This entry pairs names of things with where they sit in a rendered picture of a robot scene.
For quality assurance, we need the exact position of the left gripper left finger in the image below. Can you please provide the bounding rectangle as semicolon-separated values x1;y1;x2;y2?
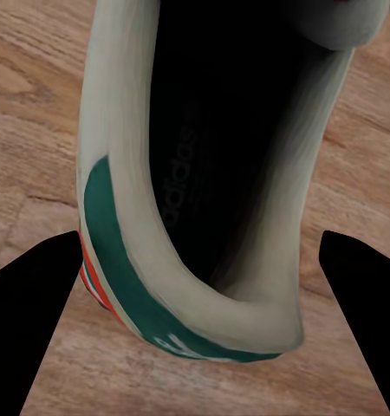
0;231;83;416

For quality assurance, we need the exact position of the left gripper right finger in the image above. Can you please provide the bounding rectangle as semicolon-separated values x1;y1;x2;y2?
319;231;390;410

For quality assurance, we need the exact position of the gym shoe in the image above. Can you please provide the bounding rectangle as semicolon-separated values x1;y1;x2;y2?
76;0;390;363

